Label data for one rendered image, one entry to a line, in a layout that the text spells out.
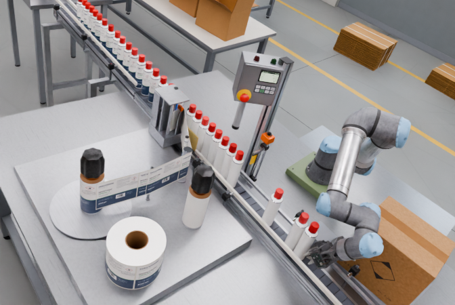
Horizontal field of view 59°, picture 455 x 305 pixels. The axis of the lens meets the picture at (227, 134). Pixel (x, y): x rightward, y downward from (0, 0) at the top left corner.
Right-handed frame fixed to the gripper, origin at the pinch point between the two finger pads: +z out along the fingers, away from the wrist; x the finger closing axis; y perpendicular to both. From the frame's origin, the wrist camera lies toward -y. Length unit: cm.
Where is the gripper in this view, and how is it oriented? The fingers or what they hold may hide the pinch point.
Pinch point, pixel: (309, 255)
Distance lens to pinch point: 170.4
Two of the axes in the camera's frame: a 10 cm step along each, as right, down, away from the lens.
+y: -7.6, 2.6, -6.0
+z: -4.9, 3.6, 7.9
